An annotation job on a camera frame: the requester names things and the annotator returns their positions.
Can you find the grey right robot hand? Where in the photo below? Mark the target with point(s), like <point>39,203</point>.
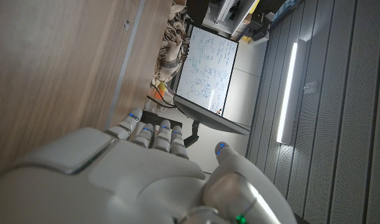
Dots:
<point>124,180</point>

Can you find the orange cube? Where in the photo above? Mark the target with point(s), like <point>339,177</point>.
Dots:
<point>159,94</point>

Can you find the yellow-green ball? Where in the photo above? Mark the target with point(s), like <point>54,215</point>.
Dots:
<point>162,86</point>

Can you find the dark flat monitor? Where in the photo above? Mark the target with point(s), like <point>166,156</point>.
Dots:
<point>208,116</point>

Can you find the grey tape line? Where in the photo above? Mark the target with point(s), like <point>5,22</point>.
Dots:
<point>124,67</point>

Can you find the beige striped cloth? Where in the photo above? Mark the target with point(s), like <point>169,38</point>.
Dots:
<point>174,49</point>

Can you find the whiteboard with blue writing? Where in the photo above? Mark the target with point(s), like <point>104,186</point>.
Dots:
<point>208,67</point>

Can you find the long ceiling light bar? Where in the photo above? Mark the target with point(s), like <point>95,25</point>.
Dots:
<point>287,93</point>

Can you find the white shelf unit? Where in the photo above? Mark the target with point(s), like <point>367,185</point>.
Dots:
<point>228,14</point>

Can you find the small grey ceiling device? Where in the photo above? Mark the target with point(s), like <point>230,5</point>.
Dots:
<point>310,87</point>

